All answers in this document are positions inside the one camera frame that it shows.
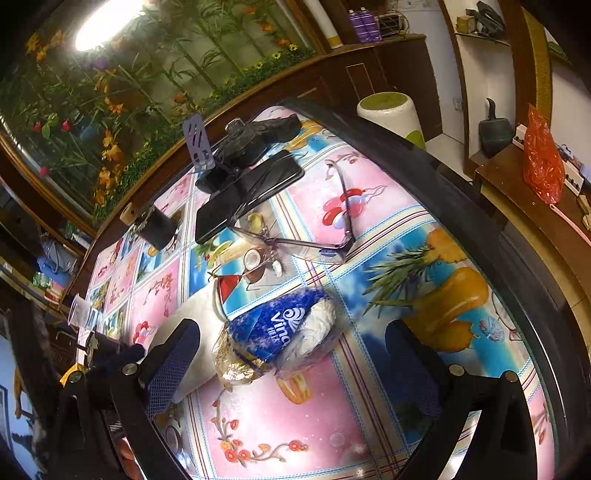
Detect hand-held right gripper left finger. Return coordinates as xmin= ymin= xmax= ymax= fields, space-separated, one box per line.
xmin=48 ymin=318 xmax=201 ymax=480

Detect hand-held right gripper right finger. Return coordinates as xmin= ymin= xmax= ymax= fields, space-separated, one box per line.
xmin=385 ymin=319 xmax=539 ymax=480

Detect yellow taped cardboard box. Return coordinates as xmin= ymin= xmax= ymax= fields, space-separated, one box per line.
xmin=59 ymin=364 xmax=89 ymax=386

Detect blue floral tissue pack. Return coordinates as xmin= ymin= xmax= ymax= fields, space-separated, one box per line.
xmin=211 ymin=288 xmax=339 ymax=394

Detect clear drinking glass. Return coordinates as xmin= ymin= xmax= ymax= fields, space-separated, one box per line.
xmin=68 ymin=294 xmax=101 ymax=330

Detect green snack packets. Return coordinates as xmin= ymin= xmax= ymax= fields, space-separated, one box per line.
xmin=33 ymin=272 xmax=65 ymax=305

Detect black bottle with wooden cap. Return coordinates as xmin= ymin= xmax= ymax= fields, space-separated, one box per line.
xmin=119 ymin=202 xmax=180 ymax=251

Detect printed tablecloth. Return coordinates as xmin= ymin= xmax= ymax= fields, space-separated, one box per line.
xmin=85 ymin=106 xmax=555 ymax=480

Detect blue thermos jug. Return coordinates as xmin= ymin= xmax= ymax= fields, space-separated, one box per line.
xmin=37 ymin=240 xmax=78 ymax=289

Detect eyeglasses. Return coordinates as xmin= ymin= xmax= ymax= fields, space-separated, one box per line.
xmin=228 ymin=161 xmax=359 ymax=266

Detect black phone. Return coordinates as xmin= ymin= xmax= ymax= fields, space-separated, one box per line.
xmin=194 ymin=149 xmax=306 ymax=246

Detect wooden display shelf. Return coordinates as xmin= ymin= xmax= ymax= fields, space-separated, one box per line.
xmin=0 ymin=185 xmax=93 ymax=324

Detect wooden side table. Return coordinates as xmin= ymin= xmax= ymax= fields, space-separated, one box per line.
xmin=468 ymin=138 xmax=591 ymax=278

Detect pale purple phone stand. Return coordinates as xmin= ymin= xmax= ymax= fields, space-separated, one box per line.
xmin=181 ymin=113 xmax=217 ymax=173

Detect black clamp gadget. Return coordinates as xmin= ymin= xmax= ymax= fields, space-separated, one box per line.
xmin=215 ymin=117 xmax=271 ymax=164

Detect orange plastic bag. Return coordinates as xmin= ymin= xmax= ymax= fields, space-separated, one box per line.
xmin=522 ymin=104 xmax=567 ymax=205

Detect dark green jug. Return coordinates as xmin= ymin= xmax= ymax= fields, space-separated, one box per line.
xmin=477 ymin=98 xmax=516 ymax=159

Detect white power strip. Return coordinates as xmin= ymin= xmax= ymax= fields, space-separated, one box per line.
xmin=514 ymin=124 xmax=583 ymax=191

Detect white green round stool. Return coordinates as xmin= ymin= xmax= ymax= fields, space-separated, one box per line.
xmin=355 ymin=91 xmax=426 ymax=152

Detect black pouch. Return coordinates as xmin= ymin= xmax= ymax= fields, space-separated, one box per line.
xmin=256 ymin=115 xmax=302 ymax=143

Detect fish tank with artificial plants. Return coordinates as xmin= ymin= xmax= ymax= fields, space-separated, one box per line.
xmin=0 ymin=0 xmax=333 ymax=227

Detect wooden cabinet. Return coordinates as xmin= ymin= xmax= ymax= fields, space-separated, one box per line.
xmin=314 ymin=33 xmax=445 ymax=145

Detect purple spray can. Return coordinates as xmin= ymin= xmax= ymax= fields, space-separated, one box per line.
xmin=347 ymin=9 xmax=365 ymax=43
xmin=363 ymin=10 xmax=382 ymax=43

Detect white rolled paper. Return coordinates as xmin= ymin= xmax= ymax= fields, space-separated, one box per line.
xmin=322 ymin=0 xmax=343 ymax=51

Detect dark power tool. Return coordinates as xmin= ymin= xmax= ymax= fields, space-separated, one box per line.
xmin=475 ymin=0 xmax=508 ymax=34

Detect pink cable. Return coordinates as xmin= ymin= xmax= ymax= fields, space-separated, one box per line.
xmin=549 ymin=203 xmax=591 ymax=232

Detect wooden wall shelf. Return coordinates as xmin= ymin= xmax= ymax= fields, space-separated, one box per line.
xmin=454 ymin=28 xmax=512 ymax=48

